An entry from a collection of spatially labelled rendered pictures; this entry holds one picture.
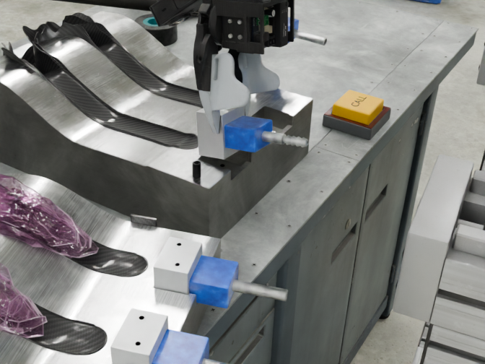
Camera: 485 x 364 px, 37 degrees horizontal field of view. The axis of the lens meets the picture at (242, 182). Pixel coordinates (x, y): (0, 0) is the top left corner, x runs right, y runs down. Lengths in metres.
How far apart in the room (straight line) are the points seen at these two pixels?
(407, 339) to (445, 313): 1.28
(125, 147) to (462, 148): 1.98
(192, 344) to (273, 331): 0.52
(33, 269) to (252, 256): 0.26
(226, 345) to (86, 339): 0.35
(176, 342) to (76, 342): 0.10
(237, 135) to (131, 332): 0.28
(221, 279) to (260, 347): 0.43
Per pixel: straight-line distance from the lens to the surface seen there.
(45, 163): 0.98
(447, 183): 0.67
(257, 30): 0.78
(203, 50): 0.78
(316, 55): 1.35
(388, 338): 1.92
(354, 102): 1.12
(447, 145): 2.74
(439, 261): 0.61
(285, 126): 0.97
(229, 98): 0.79
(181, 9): 0.83
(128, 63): 1.06
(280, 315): 1.14
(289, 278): 1.10
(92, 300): 0.73
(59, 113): 0.95
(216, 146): 0.84
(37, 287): 0.73
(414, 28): 1.52
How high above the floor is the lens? 1.35
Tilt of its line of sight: 34 degrees down
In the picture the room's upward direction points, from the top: 2 degrees clockwise
